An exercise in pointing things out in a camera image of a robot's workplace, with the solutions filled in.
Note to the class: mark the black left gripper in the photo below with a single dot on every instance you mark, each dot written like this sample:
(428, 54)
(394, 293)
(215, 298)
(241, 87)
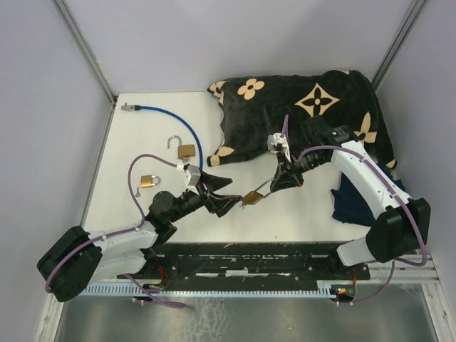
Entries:
(214, 201)

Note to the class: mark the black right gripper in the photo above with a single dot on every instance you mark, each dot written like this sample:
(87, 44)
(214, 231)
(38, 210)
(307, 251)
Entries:
(287, 174)

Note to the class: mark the large brass padlock with keys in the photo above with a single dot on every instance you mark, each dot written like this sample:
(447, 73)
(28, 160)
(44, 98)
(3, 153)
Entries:
(255, 196)

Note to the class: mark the brass padlock with key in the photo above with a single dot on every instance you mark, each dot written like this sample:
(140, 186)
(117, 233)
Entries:
(184, 152)

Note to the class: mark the small brass padlock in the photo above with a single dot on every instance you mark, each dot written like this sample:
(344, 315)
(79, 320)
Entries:
(147, 181)

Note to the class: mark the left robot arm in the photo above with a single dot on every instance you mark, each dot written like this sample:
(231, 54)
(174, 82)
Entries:
(80, 258)

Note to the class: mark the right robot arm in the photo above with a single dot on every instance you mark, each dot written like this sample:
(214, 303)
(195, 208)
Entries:
(401, 225)

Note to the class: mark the dark blue cloth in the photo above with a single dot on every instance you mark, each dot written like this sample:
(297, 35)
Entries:
(349, 206)

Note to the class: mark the black floral patterned blanket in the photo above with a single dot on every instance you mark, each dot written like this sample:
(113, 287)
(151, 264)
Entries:
(254, 107)

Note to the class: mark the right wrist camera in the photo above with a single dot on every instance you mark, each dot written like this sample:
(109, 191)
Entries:
(278, 142)

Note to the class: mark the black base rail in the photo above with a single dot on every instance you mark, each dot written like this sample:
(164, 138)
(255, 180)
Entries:
(304, 261)

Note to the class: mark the white slotted cable duct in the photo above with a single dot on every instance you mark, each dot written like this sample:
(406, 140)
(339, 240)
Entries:
(231, 287)

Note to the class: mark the right aluminium frame post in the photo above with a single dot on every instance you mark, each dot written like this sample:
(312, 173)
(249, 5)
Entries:
(410, 19)

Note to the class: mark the aluminium frame post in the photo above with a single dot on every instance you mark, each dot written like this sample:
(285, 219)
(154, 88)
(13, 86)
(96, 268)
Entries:
(64, 11)
(410, 19)

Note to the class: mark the left aluminium frame post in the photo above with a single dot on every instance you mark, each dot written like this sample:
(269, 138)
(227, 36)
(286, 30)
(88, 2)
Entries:
(64, 11)

